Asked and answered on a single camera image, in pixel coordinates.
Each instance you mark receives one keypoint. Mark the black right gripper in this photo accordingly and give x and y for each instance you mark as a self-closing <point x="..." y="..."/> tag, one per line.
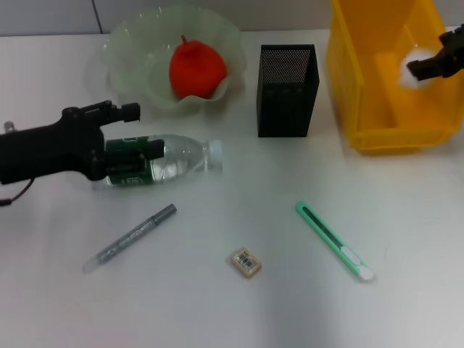
<point x="457" y="54"/>

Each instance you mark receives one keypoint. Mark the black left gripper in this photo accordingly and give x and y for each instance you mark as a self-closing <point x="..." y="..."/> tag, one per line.
<point x="54" y="152"/>

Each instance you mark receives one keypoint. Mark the white paper ball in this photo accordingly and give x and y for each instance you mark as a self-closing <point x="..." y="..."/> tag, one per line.
<point x="417" y="56"/>

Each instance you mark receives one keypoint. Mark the water bottle with green label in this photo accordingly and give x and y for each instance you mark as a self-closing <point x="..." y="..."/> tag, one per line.
<point x="181" y="156"/>

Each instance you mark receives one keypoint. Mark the red tomato-shaped toy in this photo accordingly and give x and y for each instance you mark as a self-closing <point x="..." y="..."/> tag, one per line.
<point x="197" y="69"/>

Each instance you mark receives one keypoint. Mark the green utility knife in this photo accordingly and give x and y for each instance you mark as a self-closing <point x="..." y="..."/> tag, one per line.
<point x="328" y="239"/>

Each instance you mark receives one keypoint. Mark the translucent green fruit plate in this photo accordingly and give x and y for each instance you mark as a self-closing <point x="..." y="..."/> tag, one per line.
<point x="137" y="54"/>

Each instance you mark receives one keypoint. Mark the silver marker pen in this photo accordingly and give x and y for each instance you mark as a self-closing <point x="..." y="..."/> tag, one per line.
<point x="134" y="235"/>

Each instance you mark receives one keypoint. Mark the black mesh pen holder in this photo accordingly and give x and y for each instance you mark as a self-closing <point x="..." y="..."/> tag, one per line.
<point x="282" y="108"/>

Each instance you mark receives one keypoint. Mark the beige eraser with barcode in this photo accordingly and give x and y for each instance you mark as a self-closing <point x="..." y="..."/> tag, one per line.
<point x="246" y="263"/>

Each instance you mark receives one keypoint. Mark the yellow plastic bin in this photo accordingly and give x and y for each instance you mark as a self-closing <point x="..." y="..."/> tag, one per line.
<point x="373" y="108"/>

